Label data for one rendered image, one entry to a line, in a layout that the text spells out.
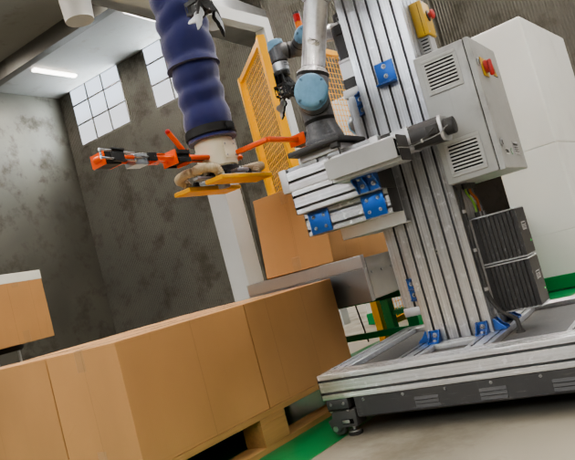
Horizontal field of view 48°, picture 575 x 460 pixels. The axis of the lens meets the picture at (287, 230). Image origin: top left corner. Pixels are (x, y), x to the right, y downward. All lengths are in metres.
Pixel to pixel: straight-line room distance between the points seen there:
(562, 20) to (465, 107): 9.76
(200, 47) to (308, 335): 1.31
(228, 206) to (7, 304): 1.44
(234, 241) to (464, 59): 2.32
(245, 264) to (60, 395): 2.13
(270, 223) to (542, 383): 1.59
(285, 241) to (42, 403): 1.33
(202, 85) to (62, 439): 1.50
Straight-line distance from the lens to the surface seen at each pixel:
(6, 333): 3.90
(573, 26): 12.00
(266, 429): 2.48
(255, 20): 6.81
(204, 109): 2.82
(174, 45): 2.92
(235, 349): 2.40
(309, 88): 2.28
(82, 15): 10.68
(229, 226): 4.25
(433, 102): 2.37
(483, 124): 2.31
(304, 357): 2.68
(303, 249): 3.05
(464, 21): 12.46
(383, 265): 3.04
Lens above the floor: 0.60
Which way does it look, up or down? 4 degrees up
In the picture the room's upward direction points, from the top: 15 degrees counter-clockwise
